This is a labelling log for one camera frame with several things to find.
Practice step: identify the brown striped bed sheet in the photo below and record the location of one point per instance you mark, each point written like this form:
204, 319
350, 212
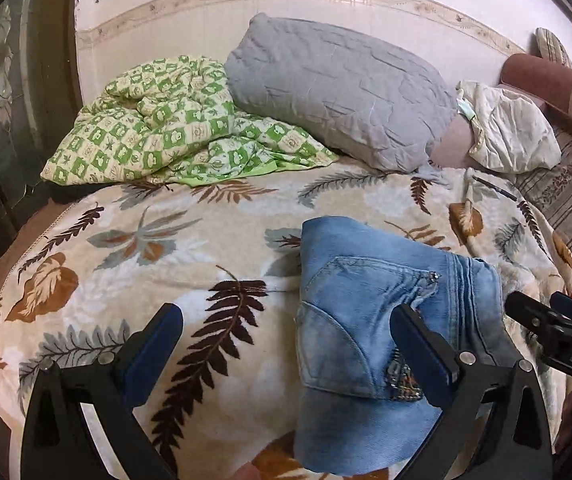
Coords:
570, 195

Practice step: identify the black pen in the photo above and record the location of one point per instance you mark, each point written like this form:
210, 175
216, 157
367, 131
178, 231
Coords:
495, 188

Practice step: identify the light green face mask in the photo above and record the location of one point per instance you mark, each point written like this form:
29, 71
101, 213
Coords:
467, 109

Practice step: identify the green checkered quilt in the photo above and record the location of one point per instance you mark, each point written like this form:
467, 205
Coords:
166, 125

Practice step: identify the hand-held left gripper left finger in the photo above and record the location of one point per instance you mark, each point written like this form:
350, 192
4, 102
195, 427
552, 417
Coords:
151, 355

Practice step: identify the blue denim pants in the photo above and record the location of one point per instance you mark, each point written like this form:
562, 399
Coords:
355, 320

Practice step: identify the grey quilted pillow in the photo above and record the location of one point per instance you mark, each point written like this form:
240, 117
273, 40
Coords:
336, 85

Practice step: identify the leaf print blanket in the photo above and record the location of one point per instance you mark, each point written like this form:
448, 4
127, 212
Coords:
166, 240

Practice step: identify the striped pillow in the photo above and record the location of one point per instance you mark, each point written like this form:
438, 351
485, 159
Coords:
555, 47

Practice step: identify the cream crumpled cloth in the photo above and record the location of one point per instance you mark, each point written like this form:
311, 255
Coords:
510, 130

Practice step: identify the pink ribbed cloth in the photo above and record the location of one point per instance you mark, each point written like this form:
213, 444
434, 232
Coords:
453, 147

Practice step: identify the wooden door with glass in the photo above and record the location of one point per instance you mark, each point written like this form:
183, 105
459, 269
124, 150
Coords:
11, 85

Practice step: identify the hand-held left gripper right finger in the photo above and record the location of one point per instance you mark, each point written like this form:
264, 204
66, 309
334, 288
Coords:
418, 355

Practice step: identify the mauve bolster cushion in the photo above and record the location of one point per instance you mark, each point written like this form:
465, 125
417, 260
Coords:
540, 80

